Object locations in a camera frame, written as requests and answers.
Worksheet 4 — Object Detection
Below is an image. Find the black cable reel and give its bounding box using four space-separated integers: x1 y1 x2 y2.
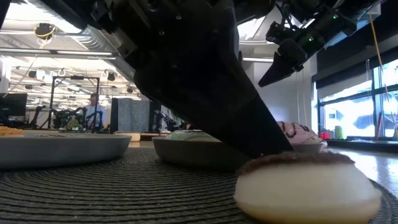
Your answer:
34 22 57 41

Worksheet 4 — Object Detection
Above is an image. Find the mint green iced donut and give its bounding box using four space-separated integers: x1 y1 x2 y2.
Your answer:
164 129 224 142

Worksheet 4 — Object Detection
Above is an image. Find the chocolate sprinkled donut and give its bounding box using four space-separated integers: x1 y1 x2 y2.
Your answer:
32 133 77 138

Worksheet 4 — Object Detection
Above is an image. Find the black monitor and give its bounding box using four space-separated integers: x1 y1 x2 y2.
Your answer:
0 92 28 118

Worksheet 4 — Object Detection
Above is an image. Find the light grey plate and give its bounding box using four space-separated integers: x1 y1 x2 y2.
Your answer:
0 133 132 170

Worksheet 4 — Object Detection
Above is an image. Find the blue-grey partition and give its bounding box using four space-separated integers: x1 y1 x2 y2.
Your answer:
110 98 150 134

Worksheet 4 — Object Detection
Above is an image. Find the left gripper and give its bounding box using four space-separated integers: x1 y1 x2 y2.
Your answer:
93 0 246 78

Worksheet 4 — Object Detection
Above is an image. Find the black frame stand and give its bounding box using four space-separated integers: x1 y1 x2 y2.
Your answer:
48 75 101 130

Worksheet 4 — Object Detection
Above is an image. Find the person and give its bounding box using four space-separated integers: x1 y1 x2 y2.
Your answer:
83 92 108 130

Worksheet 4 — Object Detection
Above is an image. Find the pink chocolate-striped donut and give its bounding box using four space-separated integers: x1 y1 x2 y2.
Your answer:
276 121 327 146

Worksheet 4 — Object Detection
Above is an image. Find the silver ceiling duct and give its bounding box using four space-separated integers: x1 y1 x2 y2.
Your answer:
79 24 137 82

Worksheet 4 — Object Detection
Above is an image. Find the round woven grey placemat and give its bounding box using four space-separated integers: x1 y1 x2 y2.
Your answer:
0 146 398 224

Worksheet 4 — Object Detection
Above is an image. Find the linear ceiling light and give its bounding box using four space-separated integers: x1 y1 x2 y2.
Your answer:
0 46 275 63

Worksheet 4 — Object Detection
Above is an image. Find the yellow sprinkled donut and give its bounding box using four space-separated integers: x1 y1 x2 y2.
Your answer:
0 126 25 137

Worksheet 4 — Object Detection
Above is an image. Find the dark grey plate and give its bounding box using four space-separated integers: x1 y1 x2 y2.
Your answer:
152 136 326 172

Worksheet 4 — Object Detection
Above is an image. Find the yellow hanging cord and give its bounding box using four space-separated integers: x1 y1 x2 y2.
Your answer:
368 12 398 138

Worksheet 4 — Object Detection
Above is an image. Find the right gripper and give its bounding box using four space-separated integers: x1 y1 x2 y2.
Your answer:
258 22 326 88

